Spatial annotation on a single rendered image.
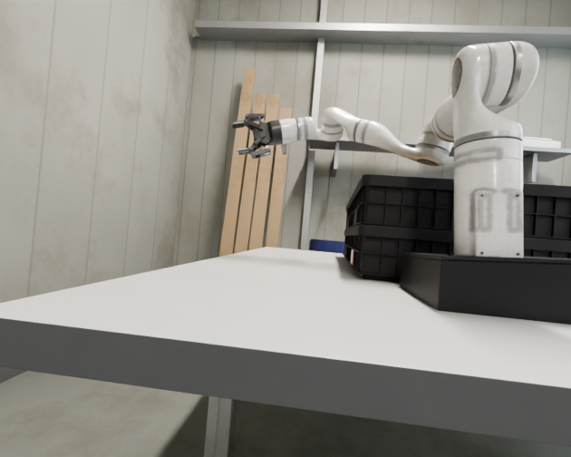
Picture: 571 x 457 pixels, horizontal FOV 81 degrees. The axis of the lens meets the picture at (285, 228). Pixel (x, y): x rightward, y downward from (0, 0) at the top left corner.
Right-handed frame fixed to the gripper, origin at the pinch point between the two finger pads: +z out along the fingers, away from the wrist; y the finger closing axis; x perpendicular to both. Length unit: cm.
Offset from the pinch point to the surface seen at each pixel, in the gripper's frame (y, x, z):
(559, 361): 65, -64, -25
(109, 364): 58, -65, 11
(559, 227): 49, -30, -63
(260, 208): -38, 173, -7
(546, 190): 42, -32, -61
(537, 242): 51, -29, -58
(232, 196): -53, 175, 15
